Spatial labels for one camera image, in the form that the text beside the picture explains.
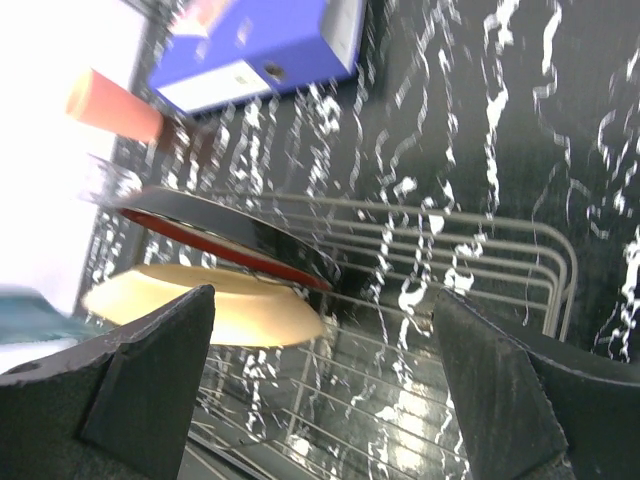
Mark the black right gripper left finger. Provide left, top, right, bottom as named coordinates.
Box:
left=1, top=286, right=215, bottom=479

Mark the blue lever arch binder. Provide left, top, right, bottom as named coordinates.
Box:
left=148, top=0, right=366, bottom=114

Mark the teal scalloped plate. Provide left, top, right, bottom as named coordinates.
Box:
left=1, top=285, right=105, bottom=345

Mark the red and black plate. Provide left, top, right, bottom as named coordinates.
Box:
left=114, top=187, right=339, bottom=290

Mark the red and white book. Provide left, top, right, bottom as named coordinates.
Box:
left=169, top=0, right=235, bottom=37

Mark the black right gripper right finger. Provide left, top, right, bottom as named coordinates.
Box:
left=433, top=290, right=639, bottom=479

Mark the pink plastic cup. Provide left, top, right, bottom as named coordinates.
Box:
left=65, top=69, right=164, bottom=143

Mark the beige painted plate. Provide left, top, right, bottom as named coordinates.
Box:
left=82, top=264, right=324, bottom=347

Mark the metal wire dish rack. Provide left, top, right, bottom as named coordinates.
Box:
left=124, top=185, right=579, bottom=480

